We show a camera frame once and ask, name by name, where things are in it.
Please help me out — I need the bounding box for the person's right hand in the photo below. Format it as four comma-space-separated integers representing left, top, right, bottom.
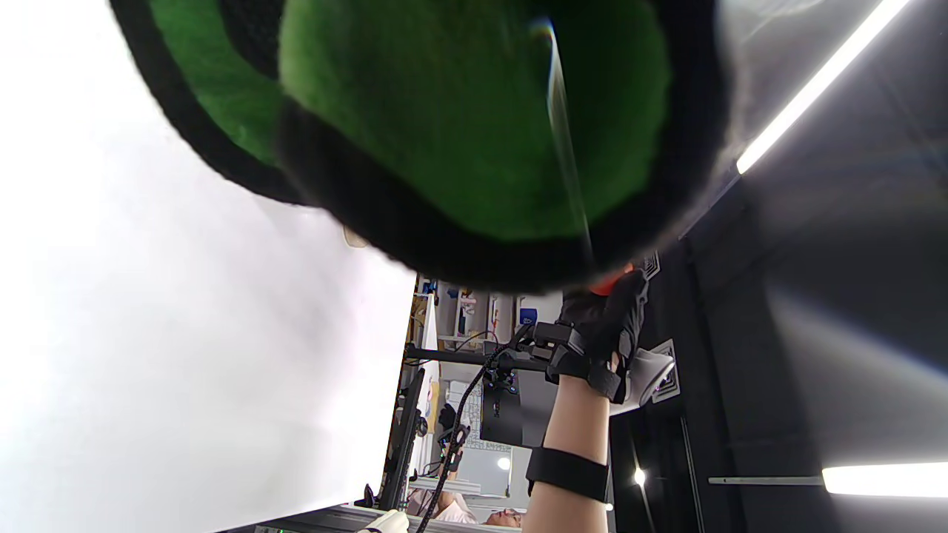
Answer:
552, 270, 650, 404

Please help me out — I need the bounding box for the orange plastic cup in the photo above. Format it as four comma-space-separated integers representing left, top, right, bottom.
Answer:
589, 263, 634, 297

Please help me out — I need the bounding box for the green hand towel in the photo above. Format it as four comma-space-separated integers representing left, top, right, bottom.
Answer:
110, 0, 730, 293

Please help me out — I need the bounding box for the black forearm band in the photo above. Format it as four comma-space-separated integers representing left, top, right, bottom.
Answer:
526, 446, 610, 504

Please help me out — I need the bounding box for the long ceiling light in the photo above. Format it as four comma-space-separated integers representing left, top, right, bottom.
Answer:
735, 0, 912, 175
822, 463, 948, 498

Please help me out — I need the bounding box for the black camera rig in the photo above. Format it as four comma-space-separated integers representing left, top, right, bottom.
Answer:
404, 344, 553, 449

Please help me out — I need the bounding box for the black sensor cable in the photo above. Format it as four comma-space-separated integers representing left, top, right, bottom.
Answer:
415, 326, 534, 533

